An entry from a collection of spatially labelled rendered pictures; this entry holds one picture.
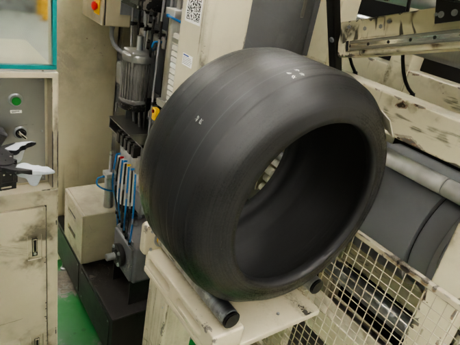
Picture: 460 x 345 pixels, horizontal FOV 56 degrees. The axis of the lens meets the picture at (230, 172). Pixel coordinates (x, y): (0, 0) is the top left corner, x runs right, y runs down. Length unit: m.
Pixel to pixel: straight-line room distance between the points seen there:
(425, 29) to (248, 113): 0.53
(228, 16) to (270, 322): 0.78
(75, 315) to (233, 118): 1.68
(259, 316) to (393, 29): 0.81
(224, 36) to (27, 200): 0.78
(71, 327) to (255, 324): 1.23
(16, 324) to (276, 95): 1.28
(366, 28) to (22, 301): 1.38
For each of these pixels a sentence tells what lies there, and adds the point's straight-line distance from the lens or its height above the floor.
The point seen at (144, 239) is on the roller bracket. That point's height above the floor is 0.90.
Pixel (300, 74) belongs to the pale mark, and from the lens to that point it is 0.85.
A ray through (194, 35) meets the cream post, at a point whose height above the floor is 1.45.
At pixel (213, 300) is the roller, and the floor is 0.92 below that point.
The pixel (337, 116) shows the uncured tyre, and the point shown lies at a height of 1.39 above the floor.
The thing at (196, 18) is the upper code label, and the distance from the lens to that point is 1.12.
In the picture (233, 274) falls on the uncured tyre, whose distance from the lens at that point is 0.91.
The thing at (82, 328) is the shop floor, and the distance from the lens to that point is 2.24.
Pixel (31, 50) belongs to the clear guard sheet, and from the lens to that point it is 1.32.
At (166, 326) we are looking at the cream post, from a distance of 1.56.
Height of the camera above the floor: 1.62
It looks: 25 degrees down
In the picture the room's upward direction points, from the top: 11 degrees clockwise
